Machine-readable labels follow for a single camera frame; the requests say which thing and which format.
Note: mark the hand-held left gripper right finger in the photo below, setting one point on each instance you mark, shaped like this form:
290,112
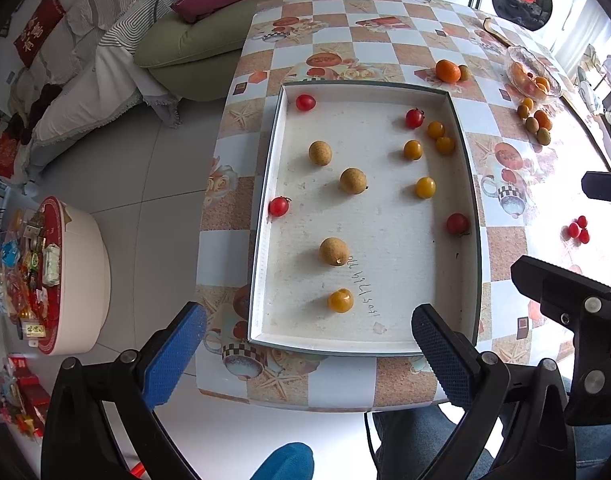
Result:
445,355

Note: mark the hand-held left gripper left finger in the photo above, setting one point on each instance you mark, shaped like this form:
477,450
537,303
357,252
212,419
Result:
178,355

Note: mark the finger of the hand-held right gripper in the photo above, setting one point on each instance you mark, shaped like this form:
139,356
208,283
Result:
605,187
600,340

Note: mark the white rectangular tray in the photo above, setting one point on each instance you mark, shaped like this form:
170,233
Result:
385,260

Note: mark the longan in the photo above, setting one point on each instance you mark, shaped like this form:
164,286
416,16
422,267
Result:
543,136
465,73
531,125
334,251
320,152
353,180
522,112

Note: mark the person's jeans leg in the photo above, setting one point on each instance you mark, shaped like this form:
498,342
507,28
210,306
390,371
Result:
420,440

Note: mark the large orange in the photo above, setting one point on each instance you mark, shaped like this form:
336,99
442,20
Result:
542,120

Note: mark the silver shoe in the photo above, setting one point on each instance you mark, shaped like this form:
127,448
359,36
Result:
587,92

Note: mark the yellow cherry tomato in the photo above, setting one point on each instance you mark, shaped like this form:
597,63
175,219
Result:
425,187
435,130
528,104
446,145
413,150
340,300

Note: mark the round white low table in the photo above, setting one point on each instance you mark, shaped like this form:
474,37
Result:
85,270

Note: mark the clear glass bowl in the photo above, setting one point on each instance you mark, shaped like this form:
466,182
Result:
533,67

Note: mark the blue slipper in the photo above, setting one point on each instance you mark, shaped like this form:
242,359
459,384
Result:
285,462

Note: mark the stack of red packets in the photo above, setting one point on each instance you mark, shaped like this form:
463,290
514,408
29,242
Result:
25,395

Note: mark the pile of snack packets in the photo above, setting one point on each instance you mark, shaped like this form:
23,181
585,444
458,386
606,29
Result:
30,260

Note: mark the small orange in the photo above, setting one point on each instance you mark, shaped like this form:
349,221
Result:
447,71

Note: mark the long curved wooden stick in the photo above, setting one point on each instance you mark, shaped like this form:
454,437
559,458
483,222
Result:
491,27

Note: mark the white quilt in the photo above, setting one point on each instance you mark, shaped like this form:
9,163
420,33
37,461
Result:
85,105

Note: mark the red cushion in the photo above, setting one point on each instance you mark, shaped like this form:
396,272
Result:
2,150
40,25

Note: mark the checkered printed tablecloth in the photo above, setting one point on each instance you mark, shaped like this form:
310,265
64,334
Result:
345,25

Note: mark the green sofa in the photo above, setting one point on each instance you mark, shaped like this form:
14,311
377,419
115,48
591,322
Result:
195,45

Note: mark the grey striped blanket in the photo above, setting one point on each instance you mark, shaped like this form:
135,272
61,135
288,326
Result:
125,15

